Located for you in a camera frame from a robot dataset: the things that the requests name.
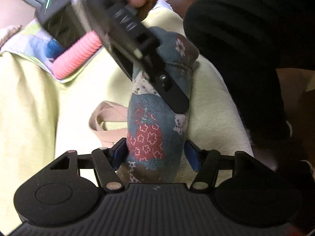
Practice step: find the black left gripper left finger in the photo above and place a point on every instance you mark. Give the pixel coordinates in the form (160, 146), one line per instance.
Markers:
(70, 187)

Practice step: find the light green sofa cover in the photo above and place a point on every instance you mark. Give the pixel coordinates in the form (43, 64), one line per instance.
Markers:
(42, 118)

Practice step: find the navy patterned folded towel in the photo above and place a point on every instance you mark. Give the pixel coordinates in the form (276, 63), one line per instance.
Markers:
(53, 49)

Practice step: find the pastel patchwork cloth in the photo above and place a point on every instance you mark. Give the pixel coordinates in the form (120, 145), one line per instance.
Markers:
(30, 43)

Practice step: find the blue patchwork cat shopping bag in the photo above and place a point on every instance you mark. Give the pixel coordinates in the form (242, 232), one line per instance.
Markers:
(155, 134)

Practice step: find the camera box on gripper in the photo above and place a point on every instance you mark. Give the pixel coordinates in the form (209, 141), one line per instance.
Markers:
(59, 19)

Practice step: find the pink ribbed knit roll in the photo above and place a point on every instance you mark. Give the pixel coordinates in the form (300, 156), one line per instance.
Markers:
(76, 56)

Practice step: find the person's black clothed body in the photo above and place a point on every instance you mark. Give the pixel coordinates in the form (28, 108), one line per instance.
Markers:
(248, 41)

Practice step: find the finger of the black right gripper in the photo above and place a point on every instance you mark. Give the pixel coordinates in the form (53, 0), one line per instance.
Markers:
(164, 84)

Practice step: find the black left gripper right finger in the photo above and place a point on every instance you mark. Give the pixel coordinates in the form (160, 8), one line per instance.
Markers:
(243, 189)

